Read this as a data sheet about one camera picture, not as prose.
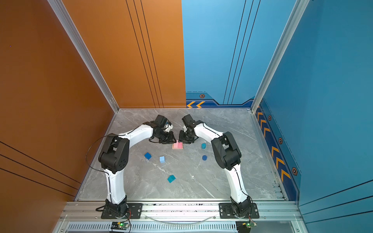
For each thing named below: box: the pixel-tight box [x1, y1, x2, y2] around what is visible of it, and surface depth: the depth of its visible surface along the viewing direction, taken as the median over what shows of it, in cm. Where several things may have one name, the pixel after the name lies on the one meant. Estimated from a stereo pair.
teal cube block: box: [167, 174, 177, 184], surface depth 86 cm
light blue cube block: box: [159, 155, 166, 164], surface depth 91 cm
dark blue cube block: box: [144, 152, 152, 160], surface depth 95 cm
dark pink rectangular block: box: [177, 141, 184, 150], surface depth 98 cm
